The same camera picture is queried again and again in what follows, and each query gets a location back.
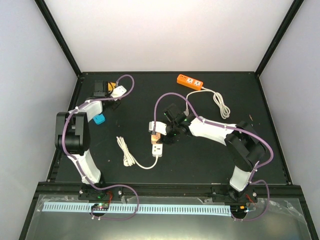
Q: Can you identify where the yellow cube socket adapter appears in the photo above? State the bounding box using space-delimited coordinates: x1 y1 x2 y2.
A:
107 82 117 92

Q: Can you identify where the pink round object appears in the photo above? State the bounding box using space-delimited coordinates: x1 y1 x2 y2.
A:
151 132 161 145

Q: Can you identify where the blue plug adapter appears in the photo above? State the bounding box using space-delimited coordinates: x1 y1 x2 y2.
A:
93 113 106 125

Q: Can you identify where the white socket adapter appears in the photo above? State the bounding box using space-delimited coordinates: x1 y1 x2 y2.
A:
151 143 163 158

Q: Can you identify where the orange power strip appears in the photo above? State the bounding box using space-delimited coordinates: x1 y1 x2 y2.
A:
176 74 204 91

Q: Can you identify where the white cable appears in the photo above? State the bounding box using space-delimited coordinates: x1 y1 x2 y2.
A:
116 135 160 170

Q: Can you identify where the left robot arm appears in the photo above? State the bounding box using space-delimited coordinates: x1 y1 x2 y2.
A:
55 81 117 200

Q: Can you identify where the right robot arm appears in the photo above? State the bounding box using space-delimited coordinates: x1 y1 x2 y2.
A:
150 104 274 202

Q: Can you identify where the light blue slotted strip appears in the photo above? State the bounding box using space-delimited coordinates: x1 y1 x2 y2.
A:
42 202 232 217

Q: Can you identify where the clear plastic sheet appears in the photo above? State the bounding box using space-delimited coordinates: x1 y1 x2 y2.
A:
26 195 312 240

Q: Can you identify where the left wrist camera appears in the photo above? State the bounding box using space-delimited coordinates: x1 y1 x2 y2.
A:
110 85 127 99

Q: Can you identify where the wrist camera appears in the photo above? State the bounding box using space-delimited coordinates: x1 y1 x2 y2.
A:
110 85 127 99
148 121 167 136

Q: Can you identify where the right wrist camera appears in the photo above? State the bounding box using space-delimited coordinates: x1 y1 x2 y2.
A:
148 121 167 136

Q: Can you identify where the white power strip cord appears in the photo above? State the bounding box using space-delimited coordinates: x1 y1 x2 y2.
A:
185 86 231 120

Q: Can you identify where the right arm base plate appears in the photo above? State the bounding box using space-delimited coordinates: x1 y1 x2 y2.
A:
210 184 258 204

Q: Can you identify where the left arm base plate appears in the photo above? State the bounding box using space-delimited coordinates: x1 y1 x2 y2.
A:
78 184 123 202

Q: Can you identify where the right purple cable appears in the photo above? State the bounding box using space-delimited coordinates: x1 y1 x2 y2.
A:
153 92 275 222

